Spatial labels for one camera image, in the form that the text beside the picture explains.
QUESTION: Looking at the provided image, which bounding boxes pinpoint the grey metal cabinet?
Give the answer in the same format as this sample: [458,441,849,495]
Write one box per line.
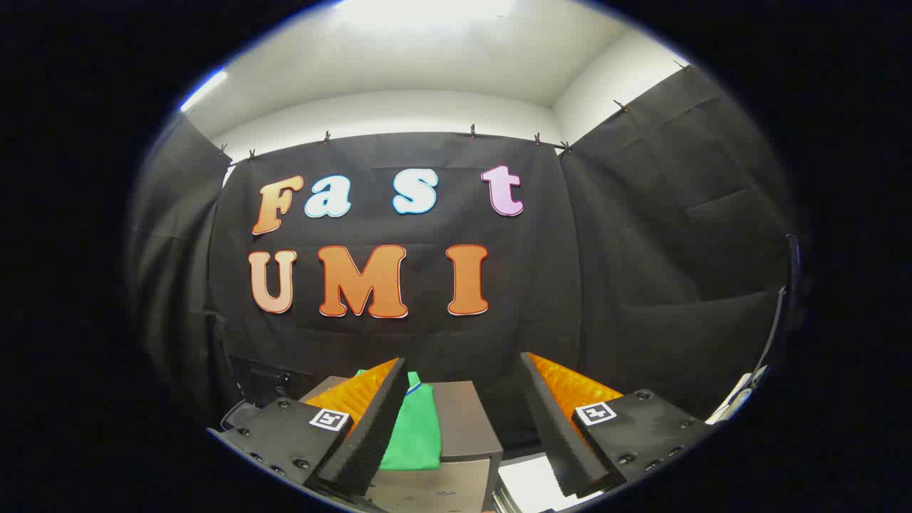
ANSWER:
[299,380,504,513]

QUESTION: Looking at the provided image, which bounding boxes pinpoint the ceiling strip light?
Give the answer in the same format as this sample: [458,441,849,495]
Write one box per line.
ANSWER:
[180,68,229,115]

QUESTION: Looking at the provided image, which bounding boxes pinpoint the black stand frame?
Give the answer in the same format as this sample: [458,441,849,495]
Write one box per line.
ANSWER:
[755,234,808,389]

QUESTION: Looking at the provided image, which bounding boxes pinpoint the white object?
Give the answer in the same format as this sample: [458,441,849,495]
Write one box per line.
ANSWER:
[709,365,770,425]

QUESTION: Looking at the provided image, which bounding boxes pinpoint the row of backdrop clips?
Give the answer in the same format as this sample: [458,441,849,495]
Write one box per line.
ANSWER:
[217,61,695,163]

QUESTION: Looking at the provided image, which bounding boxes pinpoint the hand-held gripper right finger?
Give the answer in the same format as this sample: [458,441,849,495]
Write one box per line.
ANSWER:
[520,351,715,499]

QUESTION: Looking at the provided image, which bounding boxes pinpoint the white sheet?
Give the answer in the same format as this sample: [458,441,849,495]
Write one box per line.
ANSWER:
[497,456,581,513]

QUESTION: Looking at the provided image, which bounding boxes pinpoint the green shirt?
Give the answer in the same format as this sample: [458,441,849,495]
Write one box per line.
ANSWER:
[355,369,443,472]

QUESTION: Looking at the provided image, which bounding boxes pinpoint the black backdrop cloth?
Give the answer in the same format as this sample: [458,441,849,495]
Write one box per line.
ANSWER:
[127,63,802,446]

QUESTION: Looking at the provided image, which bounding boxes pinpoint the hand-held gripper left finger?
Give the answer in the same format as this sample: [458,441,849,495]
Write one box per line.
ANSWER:
[207,356,409,499]

